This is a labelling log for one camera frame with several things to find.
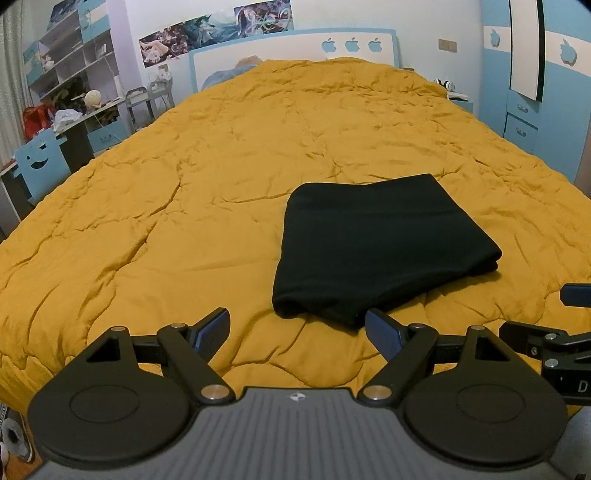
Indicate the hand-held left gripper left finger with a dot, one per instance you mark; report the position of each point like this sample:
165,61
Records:
214,334

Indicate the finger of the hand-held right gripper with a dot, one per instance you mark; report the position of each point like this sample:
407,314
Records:
526,334
577,294

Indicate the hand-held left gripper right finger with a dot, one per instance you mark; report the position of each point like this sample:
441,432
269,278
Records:
383,333

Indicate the black pants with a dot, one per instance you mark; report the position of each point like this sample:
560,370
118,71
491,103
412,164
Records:
369,240

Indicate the yellow quilted blanket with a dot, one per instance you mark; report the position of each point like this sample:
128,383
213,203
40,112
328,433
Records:
184,207

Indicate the blue wardrobe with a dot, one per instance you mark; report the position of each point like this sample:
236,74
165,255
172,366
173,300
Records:
563,115

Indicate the blue nightstand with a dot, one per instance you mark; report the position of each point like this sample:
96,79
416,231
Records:
461,102

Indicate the blue desk drawer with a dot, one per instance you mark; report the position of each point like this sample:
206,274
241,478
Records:
106,137

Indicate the dark desk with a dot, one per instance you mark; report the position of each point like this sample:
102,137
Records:
76,143

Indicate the blue chair with face cutout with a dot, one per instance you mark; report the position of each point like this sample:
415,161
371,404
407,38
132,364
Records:
41,164

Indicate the grey utility cart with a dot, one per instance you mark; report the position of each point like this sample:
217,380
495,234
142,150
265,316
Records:
159,94

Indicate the black white headphones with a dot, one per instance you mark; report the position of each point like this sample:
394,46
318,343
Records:
445,85

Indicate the wardrobe mirror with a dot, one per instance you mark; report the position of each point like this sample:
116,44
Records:
526,46

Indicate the white plastic bag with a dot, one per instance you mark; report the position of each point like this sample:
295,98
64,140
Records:
67,120

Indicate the blue pillow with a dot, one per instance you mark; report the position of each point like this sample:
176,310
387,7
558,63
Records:
221,74

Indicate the cream round ball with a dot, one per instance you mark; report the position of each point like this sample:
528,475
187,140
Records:
93,98

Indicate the red bag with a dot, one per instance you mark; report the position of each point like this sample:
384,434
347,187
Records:
37,120

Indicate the white blue headboard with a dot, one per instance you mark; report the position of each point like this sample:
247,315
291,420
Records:
286,48

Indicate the light curtain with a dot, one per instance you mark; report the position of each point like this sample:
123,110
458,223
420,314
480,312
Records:
9,92

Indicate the white blue bookshelf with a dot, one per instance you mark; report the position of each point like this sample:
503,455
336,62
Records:
69,50

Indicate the wall switch plate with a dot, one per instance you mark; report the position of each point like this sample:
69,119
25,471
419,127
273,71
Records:
448,45

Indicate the wall poster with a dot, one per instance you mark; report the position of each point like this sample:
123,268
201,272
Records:
212,27
161,46
263,18

